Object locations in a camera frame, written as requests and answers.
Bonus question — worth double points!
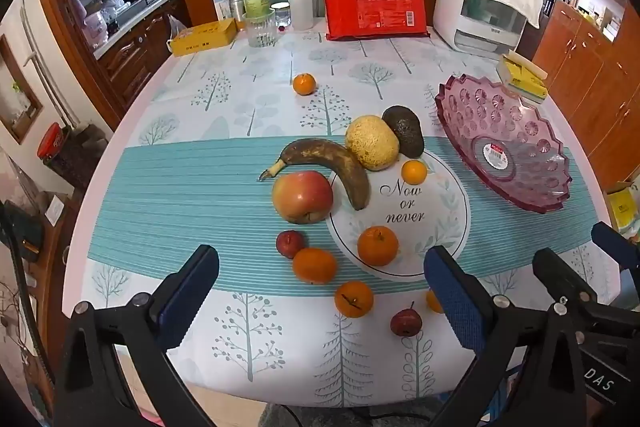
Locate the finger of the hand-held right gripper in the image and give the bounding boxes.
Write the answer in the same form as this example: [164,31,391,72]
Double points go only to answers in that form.
[591,222,640,273]
[531,247,618,323]

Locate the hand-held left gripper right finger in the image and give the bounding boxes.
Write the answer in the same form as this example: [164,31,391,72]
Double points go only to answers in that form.
[424,245,595,427]

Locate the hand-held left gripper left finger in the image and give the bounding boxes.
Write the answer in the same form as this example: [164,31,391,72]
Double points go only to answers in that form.
[52,244,221,427]

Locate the pink glass fruit bowl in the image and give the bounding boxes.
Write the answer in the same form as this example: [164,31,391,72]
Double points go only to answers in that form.
[434,74,573,214]

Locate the red yellow apple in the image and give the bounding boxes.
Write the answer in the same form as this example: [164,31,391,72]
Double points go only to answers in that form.
[272,171,334,225]

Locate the brown overripe banana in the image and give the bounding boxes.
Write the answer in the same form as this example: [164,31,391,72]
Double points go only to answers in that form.
[258,138,372,212]

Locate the dark green avocado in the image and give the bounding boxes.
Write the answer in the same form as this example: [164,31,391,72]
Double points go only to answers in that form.
[382,105,426,159]

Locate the yellow speckled pear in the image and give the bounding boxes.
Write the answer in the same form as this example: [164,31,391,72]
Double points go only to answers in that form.
[345,115,401,172]

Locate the small dark red fruit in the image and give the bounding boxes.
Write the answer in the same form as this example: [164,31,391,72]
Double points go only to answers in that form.
[276,230,307,260]
[390,302,424,338]

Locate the wooden cabinet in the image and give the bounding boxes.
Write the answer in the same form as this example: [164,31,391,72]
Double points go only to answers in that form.
[532,2,640,188]

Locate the grey blue cloth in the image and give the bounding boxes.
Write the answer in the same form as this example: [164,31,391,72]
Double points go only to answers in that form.
[257,397,441,427]

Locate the yellow tissue pack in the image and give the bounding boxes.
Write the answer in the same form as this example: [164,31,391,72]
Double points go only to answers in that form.
[496,50,549,104]

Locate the red lid jar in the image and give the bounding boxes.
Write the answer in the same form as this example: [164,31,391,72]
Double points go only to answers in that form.
[37,122,108,192]

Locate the yellow cardboard box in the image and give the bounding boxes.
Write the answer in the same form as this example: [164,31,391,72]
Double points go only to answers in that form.
[170,18,238,58]

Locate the clear drinking glass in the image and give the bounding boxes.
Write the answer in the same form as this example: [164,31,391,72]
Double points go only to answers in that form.
[244,9,277,48]

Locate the pink floral pot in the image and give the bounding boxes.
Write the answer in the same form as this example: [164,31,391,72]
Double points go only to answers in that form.
[84,4,108,48]

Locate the white countertop appliance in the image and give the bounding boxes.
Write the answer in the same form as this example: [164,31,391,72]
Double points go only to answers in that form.
[433,0,531,55]

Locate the small glass jar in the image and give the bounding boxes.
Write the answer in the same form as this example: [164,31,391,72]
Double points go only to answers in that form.
[271,3,292,32]

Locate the red paper cup package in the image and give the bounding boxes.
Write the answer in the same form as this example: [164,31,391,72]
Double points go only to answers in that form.
[320,0,432,41]

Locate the white wash bottle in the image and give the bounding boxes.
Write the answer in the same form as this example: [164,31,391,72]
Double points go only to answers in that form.
[270,0,313,30]

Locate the wooden picture frame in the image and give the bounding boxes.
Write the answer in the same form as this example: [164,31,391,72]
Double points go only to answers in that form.
[0,34,43,142]

